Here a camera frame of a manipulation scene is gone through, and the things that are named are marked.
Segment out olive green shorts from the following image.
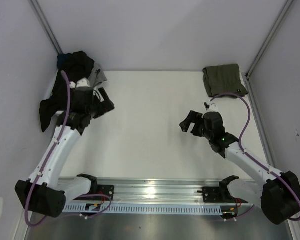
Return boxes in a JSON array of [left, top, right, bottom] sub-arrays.
[[202, 63, 249, 98]]

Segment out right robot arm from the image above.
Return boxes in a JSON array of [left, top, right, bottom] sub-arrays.
[[179, 110, 300, 225]]

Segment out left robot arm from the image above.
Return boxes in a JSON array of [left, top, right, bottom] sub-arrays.
[[15, 87, 115, 218]]

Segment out grey shorts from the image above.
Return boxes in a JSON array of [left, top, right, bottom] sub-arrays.
[[88, 63, 108, 88]]

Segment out black shorts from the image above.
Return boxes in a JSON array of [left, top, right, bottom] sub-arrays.
[[39, 51, 95, 132]]

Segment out dark blue garment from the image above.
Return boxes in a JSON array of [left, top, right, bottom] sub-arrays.
[[57, 53, 72, 69]]

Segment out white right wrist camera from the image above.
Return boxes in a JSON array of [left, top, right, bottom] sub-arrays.
[[204, 101, 219, 114]]

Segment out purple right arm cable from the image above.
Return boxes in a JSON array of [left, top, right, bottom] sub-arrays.
[[207, 92, 300, 222]]

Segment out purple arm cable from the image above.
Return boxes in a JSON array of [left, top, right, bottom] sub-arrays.
[[23, 70, 113, 228], [207, 92, 300, 222]]

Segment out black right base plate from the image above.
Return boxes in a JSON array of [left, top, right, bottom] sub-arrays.
[[202, 186, 236, 204]]

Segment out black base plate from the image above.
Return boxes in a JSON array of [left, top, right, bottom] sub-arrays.
[[96, 184, 115, 200], [202, 186, 236, 204]]

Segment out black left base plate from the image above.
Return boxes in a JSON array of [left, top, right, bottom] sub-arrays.
[[96, 184, 115, 200]]

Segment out white slotted cable duct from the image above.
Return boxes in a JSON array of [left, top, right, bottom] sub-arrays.
[[63, 203, 223, 216]]

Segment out aluminium mounting rail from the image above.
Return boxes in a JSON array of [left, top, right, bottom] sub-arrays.
[[97, 178, 231, 205]]

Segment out right aluminium corner post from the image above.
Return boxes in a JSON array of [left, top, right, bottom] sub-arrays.
[[245, 0, 296, 80]]

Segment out aluminium corner post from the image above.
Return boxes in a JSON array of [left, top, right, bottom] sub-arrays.
[[28, 0, 63, 55], [245, 0, 296, 80]]

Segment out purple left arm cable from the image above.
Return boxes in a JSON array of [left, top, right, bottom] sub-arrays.
[[23, 70, 113, 228]]

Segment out left aluminium corner post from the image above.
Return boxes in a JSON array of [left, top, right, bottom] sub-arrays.
[[28, 0, 63, 55]]

